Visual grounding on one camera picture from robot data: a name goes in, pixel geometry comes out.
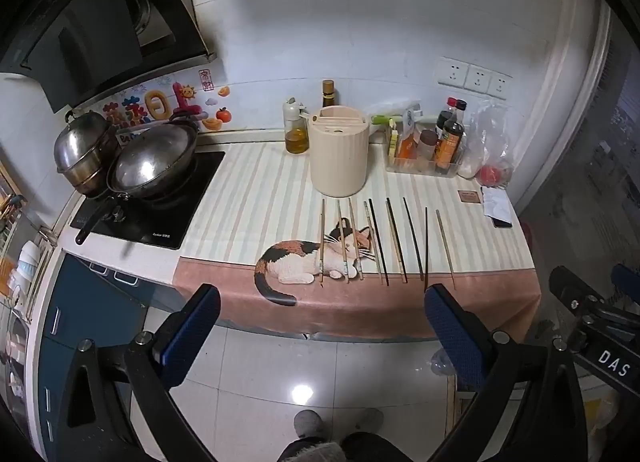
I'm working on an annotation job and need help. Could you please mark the person's legs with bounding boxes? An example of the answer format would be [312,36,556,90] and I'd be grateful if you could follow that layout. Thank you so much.
[277,432,401,462]

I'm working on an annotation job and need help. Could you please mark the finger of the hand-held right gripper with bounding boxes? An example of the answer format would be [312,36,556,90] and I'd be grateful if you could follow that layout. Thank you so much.
[549,266,608,323]
[611,263,640,307]

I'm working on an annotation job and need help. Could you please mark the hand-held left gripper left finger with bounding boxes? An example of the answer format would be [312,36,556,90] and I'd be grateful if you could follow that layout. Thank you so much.
[42,283,236,462]

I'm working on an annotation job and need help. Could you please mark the orange seasoning packet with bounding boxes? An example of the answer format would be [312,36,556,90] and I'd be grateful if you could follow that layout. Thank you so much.
[400,122,419,161]

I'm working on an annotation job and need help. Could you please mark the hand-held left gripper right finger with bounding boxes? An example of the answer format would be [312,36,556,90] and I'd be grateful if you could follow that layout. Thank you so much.
[424,284,588,462]

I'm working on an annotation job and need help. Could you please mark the glass oil bottle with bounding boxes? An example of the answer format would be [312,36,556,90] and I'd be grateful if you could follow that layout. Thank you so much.
[284,96,310,155]

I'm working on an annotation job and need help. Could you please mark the orange label soy sauce bottle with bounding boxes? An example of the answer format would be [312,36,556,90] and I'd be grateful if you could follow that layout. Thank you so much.
[435,100,467,173]

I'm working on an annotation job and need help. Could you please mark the clear plastic bag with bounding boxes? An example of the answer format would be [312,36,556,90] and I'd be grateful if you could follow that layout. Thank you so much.
[457,99,516,189]

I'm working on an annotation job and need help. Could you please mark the grey slipper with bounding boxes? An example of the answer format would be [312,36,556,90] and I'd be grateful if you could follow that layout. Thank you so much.
[352,408,385,436]
[292,409,324,440]

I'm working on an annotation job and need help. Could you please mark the dish rack with bowls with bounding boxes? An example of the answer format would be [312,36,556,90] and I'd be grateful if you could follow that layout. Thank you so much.
[0,192,56,325]

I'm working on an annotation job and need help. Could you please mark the red capped sauce bottle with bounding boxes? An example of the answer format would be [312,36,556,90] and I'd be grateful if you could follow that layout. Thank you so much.
[436,98,458,140]

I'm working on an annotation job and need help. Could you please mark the colourful wall stickers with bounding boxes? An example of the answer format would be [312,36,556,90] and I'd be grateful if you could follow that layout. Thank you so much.
[102,69,233,135]

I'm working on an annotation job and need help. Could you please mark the black induction cooktop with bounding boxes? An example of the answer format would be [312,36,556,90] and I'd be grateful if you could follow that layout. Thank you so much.
[70,149,226,250]

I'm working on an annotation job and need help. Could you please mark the beige ribbed utensil holder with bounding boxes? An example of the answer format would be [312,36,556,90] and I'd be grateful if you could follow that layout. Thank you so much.
[307,105,371,197]

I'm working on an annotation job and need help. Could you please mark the cat print striped tablecloth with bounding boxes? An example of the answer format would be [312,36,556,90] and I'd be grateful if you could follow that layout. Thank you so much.
[172,141,543,343]

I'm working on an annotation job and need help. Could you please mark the brown lidded spice jar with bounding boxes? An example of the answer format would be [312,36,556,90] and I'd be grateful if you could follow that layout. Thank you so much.
[419,129,439,163]

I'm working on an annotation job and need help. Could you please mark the clear plastic condiment tray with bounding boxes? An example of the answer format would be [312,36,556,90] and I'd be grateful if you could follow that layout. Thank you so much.
[385,142,463,177]

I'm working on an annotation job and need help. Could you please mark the blue kitchen cabinet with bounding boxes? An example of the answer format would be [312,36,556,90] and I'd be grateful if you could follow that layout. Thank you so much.
[37,249,176,462]

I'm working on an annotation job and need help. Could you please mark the white paper sheet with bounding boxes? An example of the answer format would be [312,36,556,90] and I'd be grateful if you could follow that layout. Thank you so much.
[481,186,513,223]

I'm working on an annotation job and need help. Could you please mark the steel wok with black handle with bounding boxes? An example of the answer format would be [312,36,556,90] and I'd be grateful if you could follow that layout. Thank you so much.
[75,123,199,246]

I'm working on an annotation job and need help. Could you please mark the steel steamer pot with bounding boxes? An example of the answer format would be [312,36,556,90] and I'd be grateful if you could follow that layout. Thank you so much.
[54,110,123,195]

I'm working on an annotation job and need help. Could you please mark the black range hood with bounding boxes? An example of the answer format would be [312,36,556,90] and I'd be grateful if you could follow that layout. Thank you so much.
[0,0,218,115]

